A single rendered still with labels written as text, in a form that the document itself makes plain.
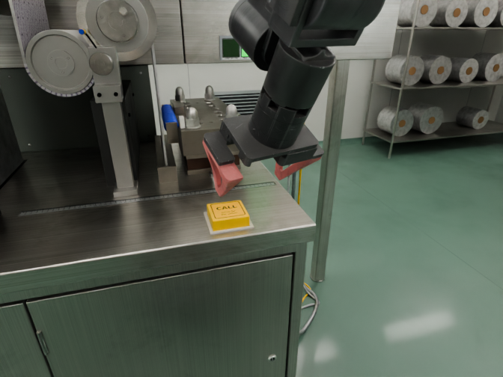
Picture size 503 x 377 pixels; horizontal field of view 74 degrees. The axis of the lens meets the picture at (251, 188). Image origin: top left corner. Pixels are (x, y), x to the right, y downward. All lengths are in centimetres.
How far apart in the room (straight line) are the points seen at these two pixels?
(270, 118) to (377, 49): 104
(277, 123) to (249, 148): 4
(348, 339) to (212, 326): 99
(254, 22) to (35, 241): 52
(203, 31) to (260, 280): 76
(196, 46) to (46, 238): 70
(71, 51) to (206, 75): 276
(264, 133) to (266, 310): 50
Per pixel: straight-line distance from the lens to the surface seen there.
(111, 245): 63
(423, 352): 174
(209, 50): 113
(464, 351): 182
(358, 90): 416
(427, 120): 422
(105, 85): 73
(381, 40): 136
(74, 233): 69
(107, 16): 76
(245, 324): 79
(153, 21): 78
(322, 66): 32
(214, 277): 68
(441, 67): 416
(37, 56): 81
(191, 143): 78
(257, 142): 37
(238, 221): 62
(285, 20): 29
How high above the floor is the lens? 123
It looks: 25 degrees down
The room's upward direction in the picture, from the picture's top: straight up
